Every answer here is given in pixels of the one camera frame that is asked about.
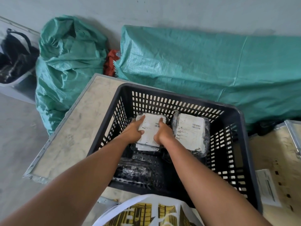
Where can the person's right hand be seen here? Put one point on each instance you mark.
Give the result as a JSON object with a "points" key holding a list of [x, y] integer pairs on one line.
{"points": [[165, 136]]}

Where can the person's left hand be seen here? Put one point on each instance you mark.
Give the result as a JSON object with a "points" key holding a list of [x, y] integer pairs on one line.
{"points": [[131, 134]]}

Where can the person's left thumb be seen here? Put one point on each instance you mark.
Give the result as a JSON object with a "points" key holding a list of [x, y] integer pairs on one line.
{"points": [[141, 132]]}

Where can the person's right thumb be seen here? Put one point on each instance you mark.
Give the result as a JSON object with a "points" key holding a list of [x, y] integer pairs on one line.
{"points": [[156, 138]]}

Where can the black parcel with white label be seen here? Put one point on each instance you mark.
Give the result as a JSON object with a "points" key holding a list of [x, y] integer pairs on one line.
{"points": [[148, 148], [150, 129], [191, 134]]}

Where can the person's left forearm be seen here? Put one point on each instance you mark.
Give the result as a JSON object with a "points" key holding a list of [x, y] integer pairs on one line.
{"points": [[77, 183]]}

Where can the person's right forearm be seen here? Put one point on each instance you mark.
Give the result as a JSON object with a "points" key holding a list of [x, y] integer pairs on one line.
{"points": [[207, 185]]}

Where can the black plastic-wrapped parcel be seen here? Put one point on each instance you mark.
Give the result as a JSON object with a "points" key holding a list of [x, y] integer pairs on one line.
{"points": [[132, 172]]}

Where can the white shirt with yellow print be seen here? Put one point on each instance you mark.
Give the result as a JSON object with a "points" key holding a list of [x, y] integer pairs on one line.
{"points": [[150, 213]]}

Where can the red bag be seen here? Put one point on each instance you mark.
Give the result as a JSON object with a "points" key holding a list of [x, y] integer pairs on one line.
{"points": [[111, 62]]}

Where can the black plastic perforated crate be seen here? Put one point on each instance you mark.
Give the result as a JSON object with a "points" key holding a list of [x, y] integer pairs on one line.
{"points": [[235, 148]]}

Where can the large green woven sack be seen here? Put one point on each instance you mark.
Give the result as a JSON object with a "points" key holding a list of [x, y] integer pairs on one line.
{"points": [[207, 68]]}

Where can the crumpled green woven sack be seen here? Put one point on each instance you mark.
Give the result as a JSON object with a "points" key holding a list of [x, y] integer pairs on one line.
{"points": [[68, 65]]}

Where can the white paper label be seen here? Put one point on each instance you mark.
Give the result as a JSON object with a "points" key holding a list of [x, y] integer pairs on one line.
{"points": [[268, 188]]}

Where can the metal-edged wooden box with label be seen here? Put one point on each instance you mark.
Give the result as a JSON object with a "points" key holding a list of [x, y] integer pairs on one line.
{"points": [[279, 157]]}

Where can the grey plastic bin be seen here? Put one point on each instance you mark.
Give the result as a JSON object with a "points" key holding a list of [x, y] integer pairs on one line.
{"points": [[21, 89]]}

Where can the black plastic bag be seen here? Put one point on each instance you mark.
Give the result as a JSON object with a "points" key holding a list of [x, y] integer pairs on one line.
{"points": [[16, 56]]}

